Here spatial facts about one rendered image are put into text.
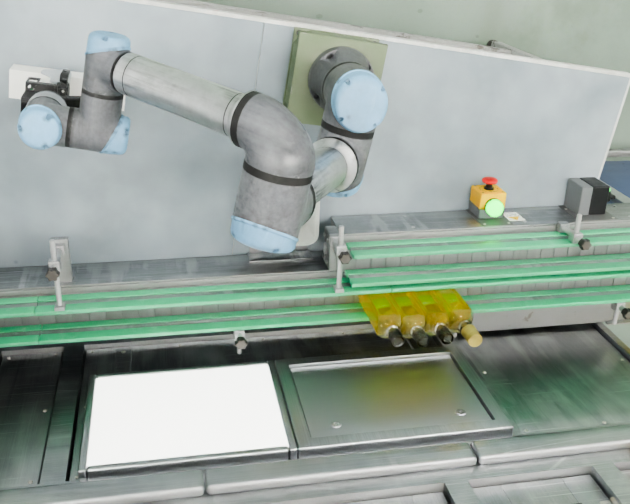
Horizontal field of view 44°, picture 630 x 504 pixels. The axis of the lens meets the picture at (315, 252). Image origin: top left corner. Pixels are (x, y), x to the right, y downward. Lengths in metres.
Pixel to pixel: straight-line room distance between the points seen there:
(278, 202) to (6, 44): 0.84
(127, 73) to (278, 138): 0.32
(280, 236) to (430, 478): 0.62
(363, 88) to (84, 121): 0.55
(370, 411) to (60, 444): 0.66
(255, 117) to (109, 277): 0.79
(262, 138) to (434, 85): 0.82
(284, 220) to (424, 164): 0.83
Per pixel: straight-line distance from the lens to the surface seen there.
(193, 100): 1.31
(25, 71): 1.79
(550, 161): 2.16
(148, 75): 1.37
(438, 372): 1.89
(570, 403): 1.93
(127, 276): 1.90
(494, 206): 2.01
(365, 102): 1.60
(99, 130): 1.47
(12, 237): 1.99
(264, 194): 1.23
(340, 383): 1.81
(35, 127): 1.46
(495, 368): 2.00
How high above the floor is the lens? 2.56
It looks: 63 degrees down
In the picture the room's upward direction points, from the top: 155 degrees clockwise
